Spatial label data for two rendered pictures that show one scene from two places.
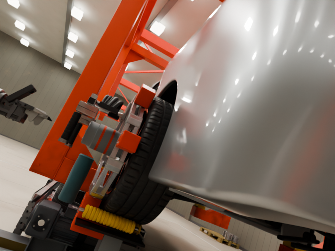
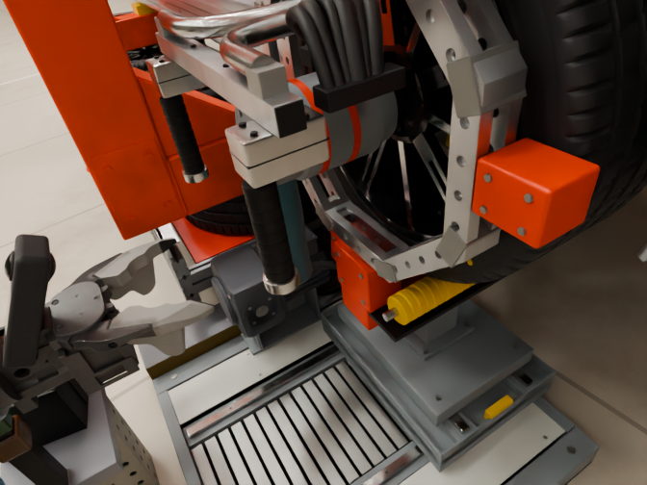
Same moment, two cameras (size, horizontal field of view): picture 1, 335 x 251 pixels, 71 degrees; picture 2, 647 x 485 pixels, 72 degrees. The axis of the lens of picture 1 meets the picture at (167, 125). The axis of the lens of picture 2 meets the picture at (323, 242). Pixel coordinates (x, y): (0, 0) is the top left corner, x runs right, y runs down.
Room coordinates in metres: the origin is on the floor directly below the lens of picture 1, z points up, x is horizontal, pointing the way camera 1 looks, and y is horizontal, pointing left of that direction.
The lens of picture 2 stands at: (0.65, 0.42, 1.12)
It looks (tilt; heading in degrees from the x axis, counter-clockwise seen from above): 38 degrees down; 349
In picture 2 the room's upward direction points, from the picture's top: 8 degrees counter-clockwise
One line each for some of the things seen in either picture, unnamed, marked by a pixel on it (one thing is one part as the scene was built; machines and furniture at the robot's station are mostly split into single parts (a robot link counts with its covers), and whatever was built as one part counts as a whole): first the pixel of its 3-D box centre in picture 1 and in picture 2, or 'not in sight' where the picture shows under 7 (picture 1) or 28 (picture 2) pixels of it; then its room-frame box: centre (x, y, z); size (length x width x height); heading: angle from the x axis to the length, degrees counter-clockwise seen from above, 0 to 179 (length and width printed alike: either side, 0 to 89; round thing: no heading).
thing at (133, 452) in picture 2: not in sight; (101, 442); (1.30, 0.86, 0.21); 0.10 x 0.10 x 0.42; 15
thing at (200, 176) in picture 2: (74, 134); (183, 136); (1.39, 0.48, 0.83); 0.04 x 0.04 x 0.16
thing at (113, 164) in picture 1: (117, 145); (356, 109); (1.28, 0.21, 0.85); 0.54 x 0.07 x 0.54; 15
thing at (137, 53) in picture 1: (193, 89); not in sight; (3.91, -0.19, 2.54); 2.58 x 0.12 x 0.42; 105
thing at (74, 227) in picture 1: (93, 214); (383, 272); (1.29, 0.17, 0.48); 0.16 x 0.12 x 0.17; 105
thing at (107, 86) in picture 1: (101, 91); not in sight; (3.56, 1.15, 1.75); 0.19 x 0.19 x 2.45; 15
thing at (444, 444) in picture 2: not in sight; (426, 347); (1.33, 0.05, 0.13); 0.50 x 0.36 x 0.10; 15
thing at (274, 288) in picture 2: (71, 126); (271, 232); (1.06, 0.39, 0.83); 0.04 x 0.04 x 0.16
